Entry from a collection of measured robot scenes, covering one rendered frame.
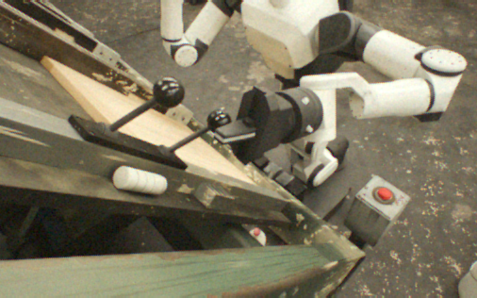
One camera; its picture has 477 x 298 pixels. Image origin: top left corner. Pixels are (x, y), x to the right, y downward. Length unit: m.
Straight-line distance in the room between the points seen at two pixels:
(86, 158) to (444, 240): 2.09
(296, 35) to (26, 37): 0.65
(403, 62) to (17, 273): 0.77
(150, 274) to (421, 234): 2.09
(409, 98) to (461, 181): 1.97
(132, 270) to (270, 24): 0.87
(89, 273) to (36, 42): 0.74
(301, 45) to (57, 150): 0.74
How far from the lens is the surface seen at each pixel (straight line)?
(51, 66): 0.87
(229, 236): 0.73
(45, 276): 0.20
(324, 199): 1.98
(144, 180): 0.46
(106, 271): 0.22
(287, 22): 0.99
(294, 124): 0.55
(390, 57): 0.84
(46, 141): 0.40
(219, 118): 0.48
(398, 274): 2.08
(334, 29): 0.94
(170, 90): 0.39
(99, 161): 0.45
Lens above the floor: 1.76
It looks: 47 degrees down
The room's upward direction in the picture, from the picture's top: straight up
